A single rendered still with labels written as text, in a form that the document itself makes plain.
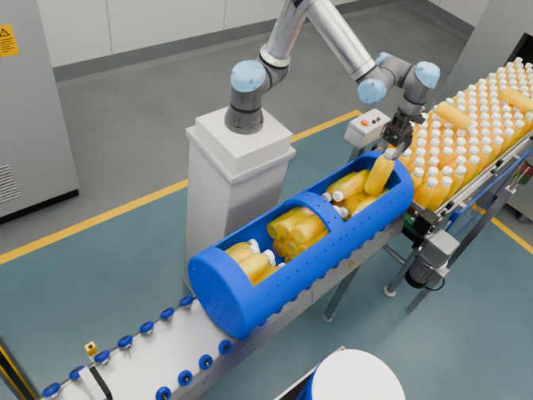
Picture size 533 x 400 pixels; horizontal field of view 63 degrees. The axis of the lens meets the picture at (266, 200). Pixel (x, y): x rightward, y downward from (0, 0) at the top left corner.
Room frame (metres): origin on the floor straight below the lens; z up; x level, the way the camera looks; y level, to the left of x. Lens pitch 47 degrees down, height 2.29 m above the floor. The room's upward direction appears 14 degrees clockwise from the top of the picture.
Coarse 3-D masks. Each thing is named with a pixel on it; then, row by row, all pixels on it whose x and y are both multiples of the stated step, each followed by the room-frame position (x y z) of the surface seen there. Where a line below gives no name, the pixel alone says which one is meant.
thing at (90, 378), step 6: (84, 372) 0.37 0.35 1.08; (90, 372) 0.37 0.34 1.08; (96, 372) 0.38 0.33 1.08; (84, 378) 0.36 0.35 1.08; (90, 378) 0.36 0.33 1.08; (96, 378) 0.36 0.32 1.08; (84, 384) 0.36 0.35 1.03; (90, 384) 0.35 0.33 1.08; (96, 384) 0.35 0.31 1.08; (102, 384) 0.35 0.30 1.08; (90, 390) 0.33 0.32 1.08; (96, 390) 0.33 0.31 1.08; (102, 390) 0.34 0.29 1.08; (108, 390) 0.34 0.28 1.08; (90, 396) 0.34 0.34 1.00; (96, 396) 0.32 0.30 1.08; (102, 396) 0.32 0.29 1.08; (108, 396) 0.33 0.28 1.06
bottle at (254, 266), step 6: (246, 258) 0.77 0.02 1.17; (252, 258) 0.77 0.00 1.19; (258, 258) 0.77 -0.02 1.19; (264, 258) 0.78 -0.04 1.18; (240, 264) 0.74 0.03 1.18; (246, 264) 0.74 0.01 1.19; (252, 264) 0.75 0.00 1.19; (258, 264) 0.75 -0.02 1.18; (264, 264) 0.76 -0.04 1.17; (246, 270) 0.72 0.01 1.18; (252, 270) 0.73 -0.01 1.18; (258, 270) 0.74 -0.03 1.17; (264, 270) 0.75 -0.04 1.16; (252, 276) 0.72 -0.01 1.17; (258, 276) 0.73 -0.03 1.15
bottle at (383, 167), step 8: (384, 152) 1.27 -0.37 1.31; (376, 160) 1.26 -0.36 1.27; (384, 160) 1.24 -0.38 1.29; (392, 160) 1.24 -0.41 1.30; (376, 168) 1.23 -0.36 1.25; (384, 168) 1.22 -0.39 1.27; (392, 168) 1.23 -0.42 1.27; (368, 176) 1.26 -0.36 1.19; (376, 176) 1.22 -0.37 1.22; (384, 176) 1.22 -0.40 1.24; (368, 184) 1.23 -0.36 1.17; (376, 184) 1.22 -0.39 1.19; (384, 184) 1.23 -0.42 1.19; (368, 192) 1.22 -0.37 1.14; (376, 192) 1.22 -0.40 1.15
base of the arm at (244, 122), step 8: (232, 112) 1.29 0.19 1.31; (240, 112) 1.28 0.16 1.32; (248, 112) 1.28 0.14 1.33; (256, 112) 1.30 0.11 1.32; (224, 120) 1.30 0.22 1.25; (232, 120) 1.28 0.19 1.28; (240, 120) 1.27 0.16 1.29; (248, 120) 1.28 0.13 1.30; (256, 120) 1.30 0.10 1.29; (232, 128) 1.27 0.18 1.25; (240, 128) 1.26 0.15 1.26; (248, 128) 1.27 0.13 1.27; (256, 128) 1.29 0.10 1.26
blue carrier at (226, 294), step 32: (352, 160) 1.38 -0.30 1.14; (320, 192) 1.24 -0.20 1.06; (256, 224) 0.97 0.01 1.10; (352, 224) 0.99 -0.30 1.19; (384, 224) 1.11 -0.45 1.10; (224, 256) 0.72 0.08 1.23; (320, 256) 0.85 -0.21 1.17; (224, 288) 0.64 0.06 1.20; (256, 288) 0.66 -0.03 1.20; (288, 288) 0.72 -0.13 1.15; (224, 320) 0.62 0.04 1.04; (256, 320) 0.61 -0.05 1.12
